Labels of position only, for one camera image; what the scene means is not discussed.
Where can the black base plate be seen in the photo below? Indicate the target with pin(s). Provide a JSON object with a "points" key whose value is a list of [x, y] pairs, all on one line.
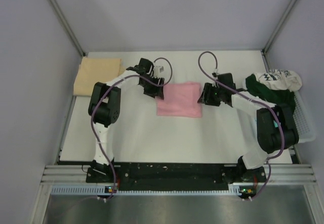
{"points": [[175, 176]]}

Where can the pink t shirt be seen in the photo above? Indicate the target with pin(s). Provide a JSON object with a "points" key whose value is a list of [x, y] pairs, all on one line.
{"points": [[180, 100]]}

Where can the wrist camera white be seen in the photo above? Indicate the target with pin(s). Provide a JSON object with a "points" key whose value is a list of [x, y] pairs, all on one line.
{"points": [[215, 73], [157, 71]]}

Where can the dark green t shirt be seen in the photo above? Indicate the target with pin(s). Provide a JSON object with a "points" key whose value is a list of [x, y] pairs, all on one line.
{"points": [[260, 90]]}

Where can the grey slotted cable duct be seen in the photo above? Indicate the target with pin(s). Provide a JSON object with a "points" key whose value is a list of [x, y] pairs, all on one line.
{"points": [[83, 190]]}

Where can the white printed t shirt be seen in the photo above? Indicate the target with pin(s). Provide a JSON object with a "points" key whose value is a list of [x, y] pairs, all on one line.
{"points": [[280, 80]]}

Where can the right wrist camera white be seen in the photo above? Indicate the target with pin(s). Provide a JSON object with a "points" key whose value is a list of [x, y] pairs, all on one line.
{"points": [[215, 73]]}

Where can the folded beige t shirt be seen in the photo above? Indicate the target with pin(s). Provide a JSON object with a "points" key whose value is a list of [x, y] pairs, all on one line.
{"points": [[93, 70]]}

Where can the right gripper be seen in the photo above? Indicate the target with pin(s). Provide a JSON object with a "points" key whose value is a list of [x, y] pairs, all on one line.
{"points": [[205, 98]]}

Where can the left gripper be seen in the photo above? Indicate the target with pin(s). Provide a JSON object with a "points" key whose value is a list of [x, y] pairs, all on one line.
{"points": [[155, 91]]}

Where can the left corner aluminium post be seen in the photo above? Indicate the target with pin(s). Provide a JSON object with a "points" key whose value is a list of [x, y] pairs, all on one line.
{"points": [[66, 27]]}

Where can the corner aluminium post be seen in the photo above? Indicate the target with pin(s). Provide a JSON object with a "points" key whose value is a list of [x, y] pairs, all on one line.
{"points": [[66, 27], [279, 26]]}

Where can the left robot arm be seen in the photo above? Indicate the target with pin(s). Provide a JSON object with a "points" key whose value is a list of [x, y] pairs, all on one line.
{"points": [[105, 102]]}

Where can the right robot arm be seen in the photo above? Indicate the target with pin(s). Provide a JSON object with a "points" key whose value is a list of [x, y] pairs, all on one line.
{"points": [[271, 127]]}

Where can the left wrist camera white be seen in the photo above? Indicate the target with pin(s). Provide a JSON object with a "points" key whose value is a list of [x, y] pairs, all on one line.
{"points": [[157, 71]]}

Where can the white plastic basket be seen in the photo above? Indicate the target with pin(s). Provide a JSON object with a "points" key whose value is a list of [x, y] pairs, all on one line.
{"points": [[304, 126]]}

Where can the right corner aluminium post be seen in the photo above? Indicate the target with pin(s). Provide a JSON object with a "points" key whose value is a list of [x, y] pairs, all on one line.
{"points": [[279, 26]]}

